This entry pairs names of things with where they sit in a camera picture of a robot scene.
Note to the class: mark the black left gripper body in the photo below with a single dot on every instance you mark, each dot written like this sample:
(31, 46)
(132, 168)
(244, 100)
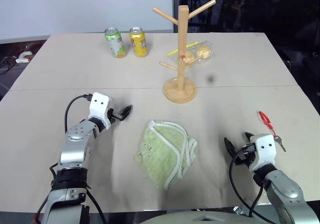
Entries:
(111, 115)

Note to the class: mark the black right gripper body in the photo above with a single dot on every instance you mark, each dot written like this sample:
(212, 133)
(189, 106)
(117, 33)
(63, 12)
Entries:
(246, 156)

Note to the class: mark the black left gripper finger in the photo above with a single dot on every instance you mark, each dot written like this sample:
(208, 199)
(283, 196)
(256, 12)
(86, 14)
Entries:
(123, 117)
(128, 109)

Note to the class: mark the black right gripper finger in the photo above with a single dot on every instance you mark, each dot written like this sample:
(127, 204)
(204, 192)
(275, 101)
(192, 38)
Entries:
(228, 146)
(249, 136)

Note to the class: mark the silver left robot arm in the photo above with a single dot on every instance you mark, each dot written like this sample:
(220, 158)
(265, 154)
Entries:
(75, 154)

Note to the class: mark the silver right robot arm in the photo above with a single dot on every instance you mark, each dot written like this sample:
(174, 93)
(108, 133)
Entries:
(287, 191)

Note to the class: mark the silver key with red tag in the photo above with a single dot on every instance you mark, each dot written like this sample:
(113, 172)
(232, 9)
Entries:
(265, 119)

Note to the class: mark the green towel with white trim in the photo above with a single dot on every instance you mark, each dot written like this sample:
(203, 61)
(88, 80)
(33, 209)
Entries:
(165, 154)

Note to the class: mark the yellow drink can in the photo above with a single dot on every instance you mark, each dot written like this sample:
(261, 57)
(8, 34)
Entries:
(139, 42)

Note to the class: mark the green drink can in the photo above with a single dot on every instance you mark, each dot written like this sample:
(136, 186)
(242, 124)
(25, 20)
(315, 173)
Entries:
(115, 42)

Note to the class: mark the wooden peg tree stand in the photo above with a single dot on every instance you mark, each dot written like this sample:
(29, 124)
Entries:
(182, 59)

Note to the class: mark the grey robot torso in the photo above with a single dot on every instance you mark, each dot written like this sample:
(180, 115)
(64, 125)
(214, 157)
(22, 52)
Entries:
(195, 217)

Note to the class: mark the round yellow bun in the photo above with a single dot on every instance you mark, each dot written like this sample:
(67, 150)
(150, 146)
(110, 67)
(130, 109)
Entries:
(203, 52)
(191, 55)

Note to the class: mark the clear plastic zip bag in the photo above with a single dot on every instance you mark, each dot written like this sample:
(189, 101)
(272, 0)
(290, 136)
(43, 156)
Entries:
(202, 54)

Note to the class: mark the white power strip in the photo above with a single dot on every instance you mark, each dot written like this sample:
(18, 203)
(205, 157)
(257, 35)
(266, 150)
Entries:
(23, 57)

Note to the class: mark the white partition panel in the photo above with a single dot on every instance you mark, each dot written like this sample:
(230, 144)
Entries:
(82, 6)

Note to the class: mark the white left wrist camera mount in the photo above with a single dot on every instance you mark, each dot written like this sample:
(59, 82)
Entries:
(100, 106)

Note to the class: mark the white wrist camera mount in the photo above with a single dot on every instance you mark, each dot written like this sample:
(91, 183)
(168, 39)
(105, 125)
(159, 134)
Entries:
(100, 106)
(265, 151)

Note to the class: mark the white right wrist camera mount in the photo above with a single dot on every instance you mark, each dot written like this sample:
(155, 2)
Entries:
(265, 151)

